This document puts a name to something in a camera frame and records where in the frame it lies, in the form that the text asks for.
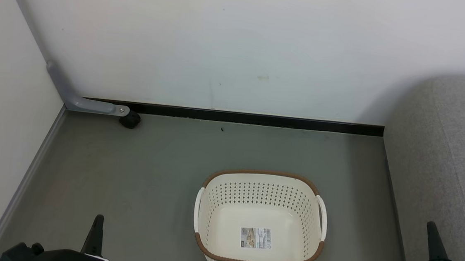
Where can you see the black caster wheel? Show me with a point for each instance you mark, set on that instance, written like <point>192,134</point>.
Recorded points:
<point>130,119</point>

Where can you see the grey metal partition foot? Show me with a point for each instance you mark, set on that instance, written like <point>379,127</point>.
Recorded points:
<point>85,105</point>

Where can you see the black baseboard strip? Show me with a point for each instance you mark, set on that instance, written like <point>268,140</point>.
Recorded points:
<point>250,118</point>

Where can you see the grey skirting strip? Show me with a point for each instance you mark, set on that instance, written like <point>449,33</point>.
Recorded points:
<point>20,188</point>

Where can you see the printed paper label sticker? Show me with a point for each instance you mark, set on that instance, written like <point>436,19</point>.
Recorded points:
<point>256,238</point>

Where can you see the white basket with brown rim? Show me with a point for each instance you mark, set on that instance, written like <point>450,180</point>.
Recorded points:
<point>261,186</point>

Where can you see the grey fabric sofa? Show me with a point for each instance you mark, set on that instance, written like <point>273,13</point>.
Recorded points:
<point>441,163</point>

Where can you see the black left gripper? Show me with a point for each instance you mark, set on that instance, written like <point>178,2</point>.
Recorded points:
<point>52,258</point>

